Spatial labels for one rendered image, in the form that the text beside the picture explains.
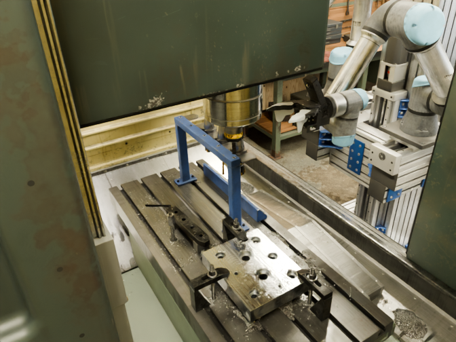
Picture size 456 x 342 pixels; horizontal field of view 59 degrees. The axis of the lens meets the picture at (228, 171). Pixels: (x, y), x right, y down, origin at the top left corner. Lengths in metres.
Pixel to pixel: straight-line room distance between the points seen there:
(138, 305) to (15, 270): 1.13
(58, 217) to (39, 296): 0.14
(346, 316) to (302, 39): 0.82
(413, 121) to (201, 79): 1.14
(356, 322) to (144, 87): 0.92
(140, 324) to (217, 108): 0.97
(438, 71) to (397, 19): 0.25
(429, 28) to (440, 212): 0.61
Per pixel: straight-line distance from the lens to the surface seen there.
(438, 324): 1.74
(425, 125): 1.83
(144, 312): 1.73
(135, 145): 2.18
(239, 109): 1.02
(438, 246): 1.63
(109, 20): 0.78
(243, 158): 1.44
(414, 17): 1.41
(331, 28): 4.35
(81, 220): 0.64
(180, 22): 0.83
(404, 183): 1.90
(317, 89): 1.26
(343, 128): 1.41
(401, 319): 1.72
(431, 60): 1.53
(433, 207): 1.57
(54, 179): 0.59
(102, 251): 0.82
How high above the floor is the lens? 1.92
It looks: 31 degrees down
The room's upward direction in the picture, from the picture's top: 2 degrees counter-clockwise
